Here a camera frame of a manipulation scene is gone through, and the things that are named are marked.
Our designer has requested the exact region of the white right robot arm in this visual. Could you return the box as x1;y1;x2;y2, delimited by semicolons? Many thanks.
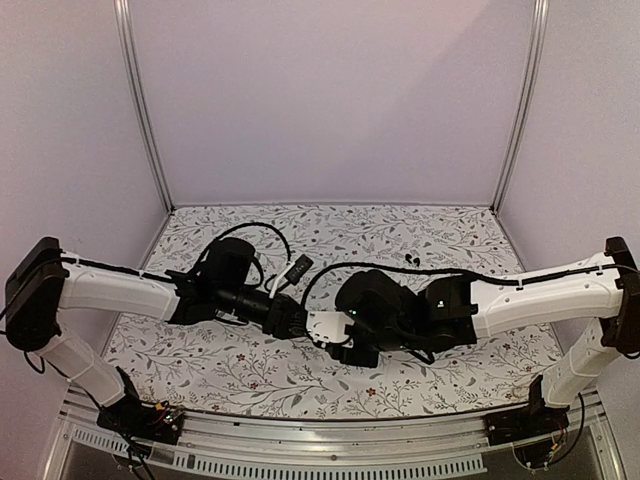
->
306;237;639;436

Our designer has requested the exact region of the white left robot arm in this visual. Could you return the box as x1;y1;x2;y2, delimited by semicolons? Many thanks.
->
3;237;308;434

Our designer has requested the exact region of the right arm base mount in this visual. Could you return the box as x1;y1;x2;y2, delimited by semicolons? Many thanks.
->
483;375;569;470

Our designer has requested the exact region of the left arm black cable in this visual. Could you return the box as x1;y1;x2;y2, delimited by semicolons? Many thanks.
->
199;222;296;266

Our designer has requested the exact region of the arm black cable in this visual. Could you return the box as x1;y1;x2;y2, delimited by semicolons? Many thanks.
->
301;262;431;314
199;222;296;266

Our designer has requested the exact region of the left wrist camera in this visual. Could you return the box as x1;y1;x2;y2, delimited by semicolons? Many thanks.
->
269;255;313;298

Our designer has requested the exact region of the front aluminium rail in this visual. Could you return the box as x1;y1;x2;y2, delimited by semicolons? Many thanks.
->
41;389;630;479

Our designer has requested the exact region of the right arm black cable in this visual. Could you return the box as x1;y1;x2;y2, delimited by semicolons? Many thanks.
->
301;262;431;314

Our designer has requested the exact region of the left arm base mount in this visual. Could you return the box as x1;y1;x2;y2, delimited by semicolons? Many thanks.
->
97;367;184;445

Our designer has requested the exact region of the right aluminium frame post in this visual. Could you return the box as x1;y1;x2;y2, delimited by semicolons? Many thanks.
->
491;0;550;216

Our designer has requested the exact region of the left aluminium frame post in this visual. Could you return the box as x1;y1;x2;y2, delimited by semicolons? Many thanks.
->
113;0;175;213

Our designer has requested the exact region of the aluminium frame post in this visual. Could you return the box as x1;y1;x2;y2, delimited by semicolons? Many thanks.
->
113;0;175;213
491;0;550;216

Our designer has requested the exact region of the floral patterned table mat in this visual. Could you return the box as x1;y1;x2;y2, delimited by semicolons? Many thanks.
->
105;205;561;419

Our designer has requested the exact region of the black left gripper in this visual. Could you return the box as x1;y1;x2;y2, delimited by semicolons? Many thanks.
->
216;284;305;341

